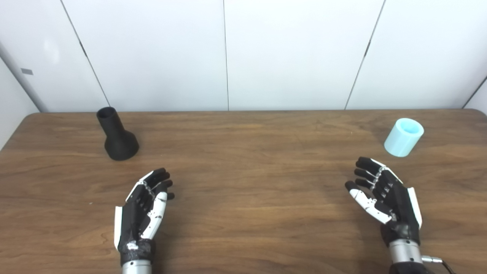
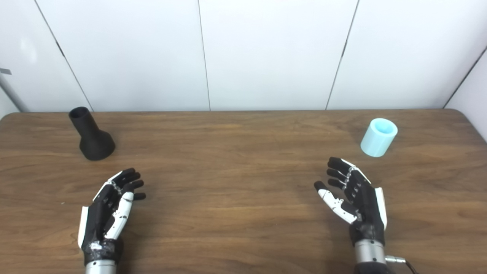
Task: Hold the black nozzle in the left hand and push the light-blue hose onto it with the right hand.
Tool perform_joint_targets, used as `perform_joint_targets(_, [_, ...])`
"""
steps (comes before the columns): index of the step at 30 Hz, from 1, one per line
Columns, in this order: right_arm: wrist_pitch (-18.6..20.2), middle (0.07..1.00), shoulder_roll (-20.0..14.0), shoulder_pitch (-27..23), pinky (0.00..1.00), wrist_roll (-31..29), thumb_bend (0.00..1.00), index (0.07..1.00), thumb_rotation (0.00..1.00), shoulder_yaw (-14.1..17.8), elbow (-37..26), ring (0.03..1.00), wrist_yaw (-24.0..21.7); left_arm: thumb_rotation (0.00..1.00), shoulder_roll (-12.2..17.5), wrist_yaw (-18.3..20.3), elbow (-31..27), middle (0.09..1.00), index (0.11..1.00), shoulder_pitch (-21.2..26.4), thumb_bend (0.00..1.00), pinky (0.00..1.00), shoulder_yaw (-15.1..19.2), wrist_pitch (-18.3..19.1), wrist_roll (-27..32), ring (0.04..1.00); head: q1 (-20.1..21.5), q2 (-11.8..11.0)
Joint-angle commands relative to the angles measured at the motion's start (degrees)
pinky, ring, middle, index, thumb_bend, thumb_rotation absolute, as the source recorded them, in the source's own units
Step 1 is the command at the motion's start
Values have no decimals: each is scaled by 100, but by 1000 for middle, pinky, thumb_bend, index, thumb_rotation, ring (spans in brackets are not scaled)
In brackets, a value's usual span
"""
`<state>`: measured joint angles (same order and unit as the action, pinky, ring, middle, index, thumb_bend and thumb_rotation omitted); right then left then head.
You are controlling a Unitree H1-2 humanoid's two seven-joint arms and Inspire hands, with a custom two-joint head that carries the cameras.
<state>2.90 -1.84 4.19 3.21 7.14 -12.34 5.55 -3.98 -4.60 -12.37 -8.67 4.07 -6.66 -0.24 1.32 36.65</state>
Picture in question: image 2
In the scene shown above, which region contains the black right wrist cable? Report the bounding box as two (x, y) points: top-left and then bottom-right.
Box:
(385, 256), (419, 274)

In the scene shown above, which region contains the black flared nozzle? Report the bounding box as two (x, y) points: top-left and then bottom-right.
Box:
(69, 107), (116, 161)

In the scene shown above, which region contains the light-blue hose piece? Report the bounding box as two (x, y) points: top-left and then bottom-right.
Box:
(360, 118), (398, 158)

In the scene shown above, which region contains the white and black right hand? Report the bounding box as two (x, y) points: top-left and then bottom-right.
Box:
(314, 157), (388, 245)

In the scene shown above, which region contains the white and black left hand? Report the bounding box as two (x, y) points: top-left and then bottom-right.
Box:
(78, 168), (146, 264)

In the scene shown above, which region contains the grey corner post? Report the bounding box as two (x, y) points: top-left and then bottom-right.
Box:
(0, 68), (29, 113)

